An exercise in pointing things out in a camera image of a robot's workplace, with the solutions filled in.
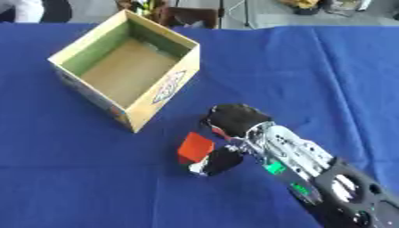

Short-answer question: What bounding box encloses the yellow bag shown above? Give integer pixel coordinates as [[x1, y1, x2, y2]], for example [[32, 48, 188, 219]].
[[279, 0, 334, 16]]

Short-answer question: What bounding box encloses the brown chair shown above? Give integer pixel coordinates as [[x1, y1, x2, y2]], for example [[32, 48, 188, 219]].
[[157, 6, 220, 29]]

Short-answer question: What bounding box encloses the red block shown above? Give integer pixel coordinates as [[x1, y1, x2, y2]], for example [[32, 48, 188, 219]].
[[175, 131, 217, 165]]

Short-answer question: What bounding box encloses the tan cardboard box green inside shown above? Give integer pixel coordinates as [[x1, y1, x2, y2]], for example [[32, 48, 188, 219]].
[[46, 9, 203, 134]]

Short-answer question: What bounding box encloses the person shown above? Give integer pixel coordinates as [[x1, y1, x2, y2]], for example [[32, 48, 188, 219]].
[[0, 0, 74, 24]]

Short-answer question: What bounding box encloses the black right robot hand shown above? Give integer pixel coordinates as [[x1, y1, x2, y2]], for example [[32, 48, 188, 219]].
[[187, 103, 274, 177]]

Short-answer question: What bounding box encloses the black tripod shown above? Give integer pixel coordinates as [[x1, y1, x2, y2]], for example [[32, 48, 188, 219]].
[[216, 0, 253, 29]]

